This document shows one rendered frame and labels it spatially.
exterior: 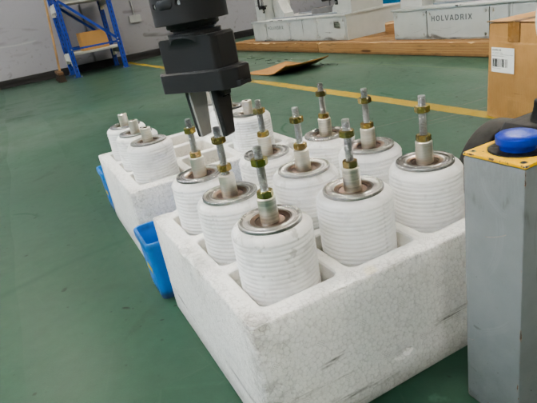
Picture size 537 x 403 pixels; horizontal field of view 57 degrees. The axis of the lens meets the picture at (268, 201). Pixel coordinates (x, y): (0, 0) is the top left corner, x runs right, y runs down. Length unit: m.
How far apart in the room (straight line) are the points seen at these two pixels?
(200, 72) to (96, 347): 0.51
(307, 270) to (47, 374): 0.49
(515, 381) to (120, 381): 0.53
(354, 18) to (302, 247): 3.49
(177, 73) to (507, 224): 0.40
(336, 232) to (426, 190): 0.13
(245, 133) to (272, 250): 0.60
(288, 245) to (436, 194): 0.22
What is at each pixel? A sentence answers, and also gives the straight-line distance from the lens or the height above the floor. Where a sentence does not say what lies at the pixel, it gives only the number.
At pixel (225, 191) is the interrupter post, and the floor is 0.26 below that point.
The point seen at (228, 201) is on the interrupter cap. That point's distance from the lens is 0.65.
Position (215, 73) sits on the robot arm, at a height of 0.42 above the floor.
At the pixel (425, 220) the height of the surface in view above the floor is 0.19.
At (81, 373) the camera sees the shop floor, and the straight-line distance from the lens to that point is 0.87.
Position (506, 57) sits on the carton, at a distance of 1.72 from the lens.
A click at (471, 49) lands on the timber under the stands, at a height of 0.04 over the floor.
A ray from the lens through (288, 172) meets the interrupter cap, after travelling 0.71.
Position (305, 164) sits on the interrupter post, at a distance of 0.71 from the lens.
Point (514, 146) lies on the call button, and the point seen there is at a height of 0.32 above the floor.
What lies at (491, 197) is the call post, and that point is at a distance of 0.52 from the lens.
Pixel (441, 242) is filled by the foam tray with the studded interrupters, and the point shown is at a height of 0.18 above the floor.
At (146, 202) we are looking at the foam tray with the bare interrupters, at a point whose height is 0.15.
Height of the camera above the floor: 0.49
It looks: 22 degrees down
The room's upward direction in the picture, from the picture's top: 10 degrees counter-clockwise
